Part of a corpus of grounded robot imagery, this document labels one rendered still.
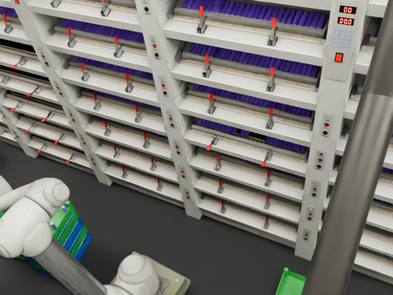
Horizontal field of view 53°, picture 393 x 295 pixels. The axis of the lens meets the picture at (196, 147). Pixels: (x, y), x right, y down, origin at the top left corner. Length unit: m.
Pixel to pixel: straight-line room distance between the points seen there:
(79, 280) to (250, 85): 1.01
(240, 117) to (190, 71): 0.29
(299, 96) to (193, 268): 1.27
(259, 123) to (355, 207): 1.43
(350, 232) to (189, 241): 2.22
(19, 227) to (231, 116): 0.93
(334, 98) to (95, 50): 1.07
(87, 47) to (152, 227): 1.19
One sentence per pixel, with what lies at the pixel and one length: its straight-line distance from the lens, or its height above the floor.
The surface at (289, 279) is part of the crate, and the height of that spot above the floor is 0.00.
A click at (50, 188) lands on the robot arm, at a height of 1.05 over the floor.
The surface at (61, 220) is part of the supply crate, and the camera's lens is 2.31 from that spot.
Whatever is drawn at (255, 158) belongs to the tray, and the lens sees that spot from 1.82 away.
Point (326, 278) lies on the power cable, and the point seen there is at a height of 1.90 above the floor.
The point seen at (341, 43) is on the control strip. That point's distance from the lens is 1.32.
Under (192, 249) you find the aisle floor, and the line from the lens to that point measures 2.44.
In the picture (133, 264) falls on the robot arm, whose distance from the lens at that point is 1.87.
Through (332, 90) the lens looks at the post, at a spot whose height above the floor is 1.23.
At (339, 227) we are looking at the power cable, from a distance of 0.27.
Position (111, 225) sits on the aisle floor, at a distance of 2.65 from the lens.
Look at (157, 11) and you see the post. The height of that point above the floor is 1.42.
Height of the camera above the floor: 2.15
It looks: 48 degrees down
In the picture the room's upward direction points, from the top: 10 degrees counter-clockwise
